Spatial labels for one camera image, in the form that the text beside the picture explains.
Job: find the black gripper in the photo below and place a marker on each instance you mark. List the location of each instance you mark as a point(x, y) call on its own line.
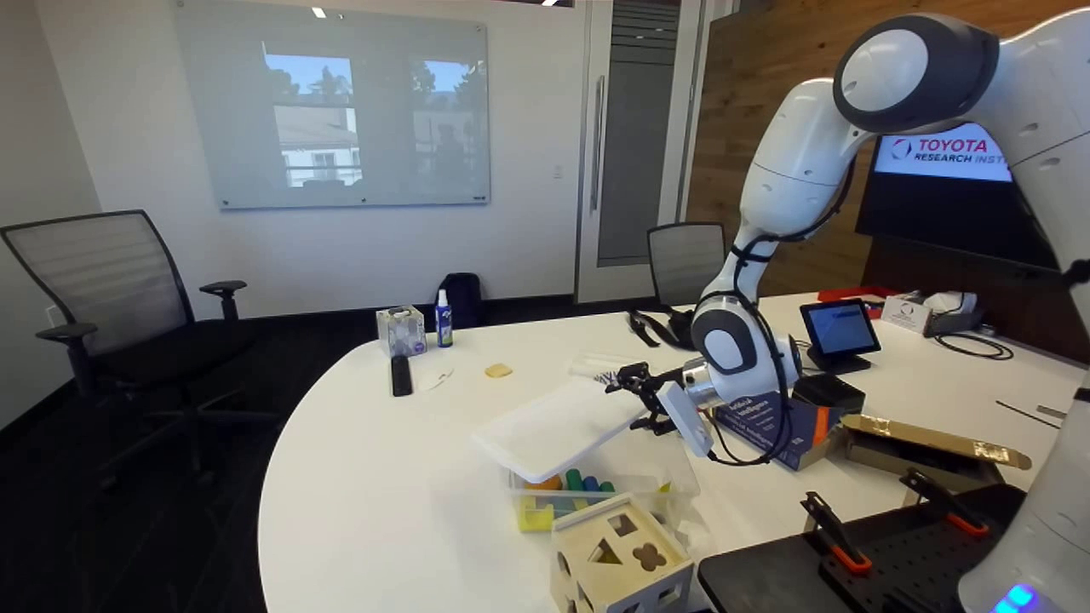
point(660, 392)

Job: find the white container lid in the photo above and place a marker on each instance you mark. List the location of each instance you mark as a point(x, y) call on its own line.
point(557, 431)

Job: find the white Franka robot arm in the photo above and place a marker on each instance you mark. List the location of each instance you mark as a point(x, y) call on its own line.
point(793, 172)

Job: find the wooden shape sorter box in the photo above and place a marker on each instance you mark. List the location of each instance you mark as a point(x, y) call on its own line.
point(616, 555)

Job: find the black cube box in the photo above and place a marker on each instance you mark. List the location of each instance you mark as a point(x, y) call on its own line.
point(831, 392)

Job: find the red box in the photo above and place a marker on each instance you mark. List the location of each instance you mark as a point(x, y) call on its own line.
point(852, 295)

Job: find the clear tissue box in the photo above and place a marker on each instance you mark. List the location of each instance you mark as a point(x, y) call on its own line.
point(399, 330)

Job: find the white small box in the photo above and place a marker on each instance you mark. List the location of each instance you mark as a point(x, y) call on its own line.
point(902, 310)

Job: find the blue toy block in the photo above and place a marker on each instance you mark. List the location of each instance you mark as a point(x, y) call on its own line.
point(592, 484)

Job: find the green toy block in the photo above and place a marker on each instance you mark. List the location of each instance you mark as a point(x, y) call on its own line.
point(572, 478)

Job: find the blue book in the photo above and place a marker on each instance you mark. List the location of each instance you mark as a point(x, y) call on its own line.
point(755, 424)

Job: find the orange toy block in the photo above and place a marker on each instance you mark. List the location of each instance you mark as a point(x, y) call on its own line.
point(548, 484)

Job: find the grey mesh office chair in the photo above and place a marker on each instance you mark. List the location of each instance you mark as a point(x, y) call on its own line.
point(681, 258)

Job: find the yellow round disc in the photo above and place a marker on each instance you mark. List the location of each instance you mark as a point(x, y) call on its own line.
point(498, 369)

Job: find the yellow toy block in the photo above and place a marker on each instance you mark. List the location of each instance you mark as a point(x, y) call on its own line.
point(536, 516)

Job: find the white frosted glass door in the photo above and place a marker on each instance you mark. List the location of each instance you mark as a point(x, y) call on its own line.
point(590, 224)

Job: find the black backpack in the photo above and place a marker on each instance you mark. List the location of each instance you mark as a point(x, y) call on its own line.
point(461, 298)

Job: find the blue spray bottle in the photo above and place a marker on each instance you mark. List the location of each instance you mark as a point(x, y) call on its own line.
point(444, 324)

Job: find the black tablet on stand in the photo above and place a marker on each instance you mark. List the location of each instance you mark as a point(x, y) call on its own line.
point(840, 328)

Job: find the black remote control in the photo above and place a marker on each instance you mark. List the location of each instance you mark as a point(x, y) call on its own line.
point(399, 374)

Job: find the black orange clamp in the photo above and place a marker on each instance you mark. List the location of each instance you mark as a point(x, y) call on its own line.
point(940, 505)
point(834, 538)

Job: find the black mounting plate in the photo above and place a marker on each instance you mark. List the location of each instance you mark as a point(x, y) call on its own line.
point(895, 555)

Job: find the grey desk device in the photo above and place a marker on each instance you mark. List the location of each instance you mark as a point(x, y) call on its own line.
point(952, 315)

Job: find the metal pen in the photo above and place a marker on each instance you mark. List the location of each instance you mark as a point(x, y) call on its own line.
point(1026, 413)

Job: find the black mesh armchair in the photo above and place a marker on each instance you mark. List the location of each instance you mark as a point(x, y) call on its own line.
point(103, 274)

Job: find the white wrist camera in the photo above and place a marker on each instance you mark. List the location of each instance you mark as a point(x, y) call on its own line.
point(688, 417)

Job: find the black wall TV screen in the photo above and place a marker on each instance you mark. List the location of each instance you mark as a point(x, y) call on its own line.
point(940, 216)

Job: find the glass wall whiteboard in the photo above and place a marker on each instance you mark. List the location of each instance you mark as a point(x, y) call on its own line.
point(224, 112)

